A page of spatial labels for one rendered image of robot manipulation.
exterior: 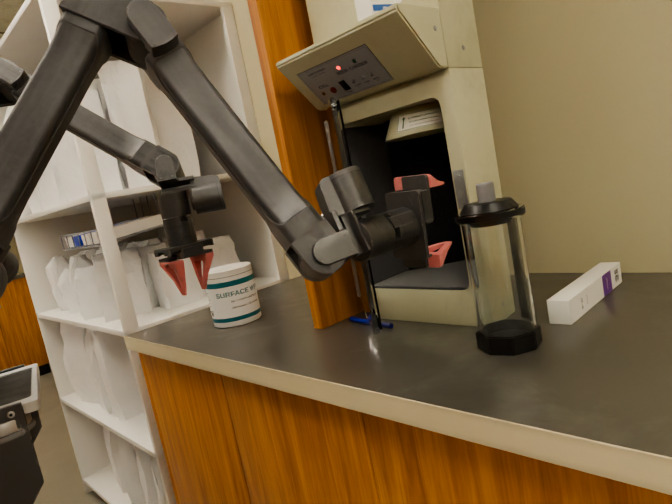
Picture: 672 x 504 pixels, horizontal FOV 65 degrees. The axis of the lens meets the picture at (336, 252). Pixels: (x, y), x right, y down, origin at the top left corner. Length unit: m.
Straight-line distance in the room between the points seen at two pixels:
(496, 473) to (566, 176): 0.79
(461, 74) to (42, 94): 0.66
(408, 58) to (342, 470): 0.73
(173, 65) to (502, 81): 0.88
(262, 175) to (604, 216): 0.87
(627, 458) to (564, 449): 0.07
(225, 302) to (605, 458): 0.99
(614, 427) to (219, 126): 0.59
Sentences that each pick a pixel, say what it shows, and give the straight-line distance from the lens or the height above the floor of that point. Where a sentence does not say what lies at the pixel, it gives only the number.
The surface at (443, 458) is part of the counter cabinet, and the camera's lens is 0.83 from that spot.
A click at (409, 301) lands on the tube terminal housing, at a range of 1.12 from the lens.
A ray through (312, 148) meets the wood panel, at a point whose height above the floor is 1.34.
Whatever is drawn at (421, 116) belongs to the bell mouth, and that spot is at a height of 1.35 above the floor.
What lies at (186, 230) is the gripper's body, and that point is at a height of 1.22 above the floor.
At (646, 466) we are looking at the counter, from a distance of 0.64.
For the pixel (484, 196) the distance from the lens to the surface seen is 0.86.
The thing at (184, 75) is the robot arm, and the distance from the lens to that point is 0.76.
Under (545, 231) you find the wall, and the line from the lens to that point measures 1.41.
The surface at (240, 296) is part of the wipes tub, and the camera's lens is 1.39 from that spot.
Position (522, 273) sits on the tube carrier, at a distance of 0.87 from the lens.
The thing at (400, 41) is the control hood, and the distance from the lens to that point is 0.95.
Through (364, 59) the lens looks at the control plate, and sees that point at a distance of 1.01.
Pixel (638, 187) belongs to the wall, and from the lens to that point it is 1.32.
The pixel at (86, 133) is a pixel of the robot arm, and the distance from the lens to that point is 1.19.
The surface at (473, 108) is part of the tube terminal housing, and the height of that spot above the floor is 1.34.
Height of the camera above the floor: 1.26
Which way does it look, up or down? 8 degrees down
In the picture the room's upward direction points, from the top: 11 degrees counter-clockwise
